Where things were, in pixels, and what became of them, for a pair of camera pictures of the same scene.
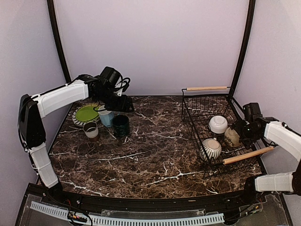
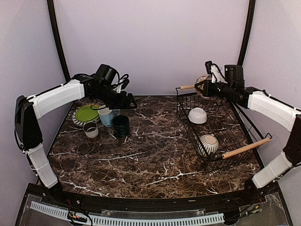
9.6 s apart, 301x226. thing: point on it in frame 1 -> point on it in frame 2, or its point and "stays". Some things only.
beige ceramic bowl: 232,137 -> 202,78
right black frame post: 248,29 stays
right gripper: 248,142 -> 207,91
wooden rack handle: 227,160 -> 228,154
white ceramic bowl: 218,124 -> 197,115
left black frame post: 51,5 stays
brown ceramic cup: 91,130 stays
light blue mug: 106,116 stays
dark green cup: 121,125 stays
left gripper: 124,106 stays
